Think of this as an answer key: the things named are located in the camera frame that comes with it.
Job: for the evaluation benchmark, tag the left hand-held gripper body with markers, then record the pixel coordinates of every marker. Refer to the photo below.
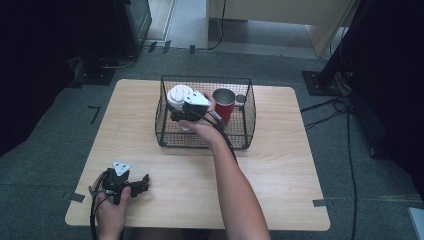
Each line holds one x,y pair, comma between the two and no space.
116,180

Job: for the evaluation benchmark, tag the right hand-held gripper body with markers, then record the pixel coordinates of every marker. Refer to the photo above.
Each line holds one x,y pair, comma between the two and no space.
193,108

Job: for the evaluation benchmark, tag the white cup with lid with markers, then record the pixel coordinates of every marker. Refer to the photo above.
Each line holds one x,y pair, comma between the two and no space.
178,96

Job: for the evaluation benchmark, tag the person's right hand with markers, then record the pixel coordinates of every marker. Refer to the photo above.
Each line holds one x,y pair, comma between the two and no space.
201,131

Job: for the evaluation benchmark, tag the person's left hand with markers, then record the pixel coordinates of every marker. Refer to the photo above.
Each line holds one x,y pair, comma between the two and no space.
111,213

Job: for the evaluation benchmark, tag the red cup with metal inside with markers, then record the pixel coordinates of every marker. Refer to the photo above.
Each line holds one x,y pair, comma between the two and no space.
225,105

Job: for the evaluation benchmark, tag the grey tape strip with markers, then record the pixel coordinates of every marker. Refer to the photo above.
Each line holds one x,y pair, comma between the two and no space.
77,197
321,202

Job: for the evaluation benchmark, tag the small dark round lid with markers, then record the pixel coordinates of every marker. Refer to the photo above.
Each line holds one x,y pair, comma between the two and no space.
241,99

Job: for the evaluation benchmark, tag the black floor plate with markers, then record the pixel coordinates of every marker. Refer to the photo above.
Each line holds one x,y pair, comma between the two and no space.
95,75

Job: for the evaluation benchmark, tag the dark cabinet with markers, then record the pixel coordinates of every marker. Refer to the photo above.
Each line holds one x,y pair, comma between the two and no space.
133,23

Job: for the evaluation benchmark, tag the black stand base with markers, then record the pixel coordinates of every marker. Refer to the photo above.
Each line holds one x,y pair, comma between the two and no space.
316,83

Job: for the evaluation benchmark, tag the light wooden cabinet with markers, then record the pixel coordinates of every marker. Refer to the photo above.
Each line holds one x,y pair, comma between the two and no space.
283,10

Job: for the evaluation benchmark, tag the white box corner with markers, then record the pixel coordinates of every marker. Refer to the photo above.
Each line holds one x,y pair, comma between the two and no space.
417,221

